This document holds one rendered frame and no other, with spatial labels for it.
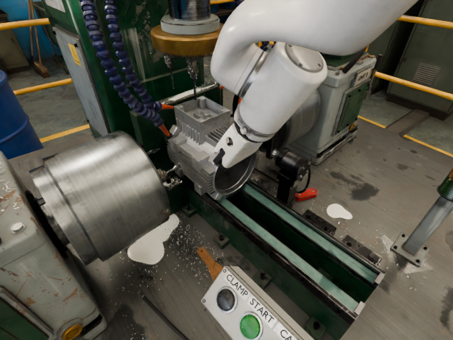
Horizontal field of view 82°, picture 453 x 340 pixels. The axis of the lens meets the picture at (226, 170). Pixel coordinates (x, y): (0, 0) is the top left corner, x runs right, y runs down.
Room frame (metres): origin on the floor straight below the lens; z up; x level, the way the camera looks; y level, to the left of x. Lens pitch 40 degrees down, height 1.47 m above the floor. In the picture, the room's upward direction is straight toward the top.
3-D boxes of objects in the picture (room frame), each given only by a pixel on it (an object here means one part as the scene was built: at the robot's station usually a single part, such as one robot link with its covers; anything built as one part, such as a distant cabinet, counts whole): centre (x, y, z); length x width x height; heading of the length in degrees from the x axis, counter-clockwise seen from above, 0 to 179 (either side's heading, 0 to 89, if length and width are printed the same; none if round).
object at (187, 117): (0.65, 0.07, 1.11); 0.12 x 0.11 x 0.07; 41
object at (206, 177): (0.62, 0.04, 1.02); 0.20 x 0.19 x 0.19; 41
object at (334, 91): (1.03, -0.38, 0.99); 0.35 x 0.31 x 0.37; 133
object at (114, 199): (0.39, 0.31, 1.04); 0.37 x 0.25 x 0.25; 133
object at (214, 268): (0.35, 0.02, 0.80); 0.21 x 0.05 x 0.01; 37
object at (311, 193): (0.65, -0.28, 0.81); 0.09 x 0.03 x 0.02; 109
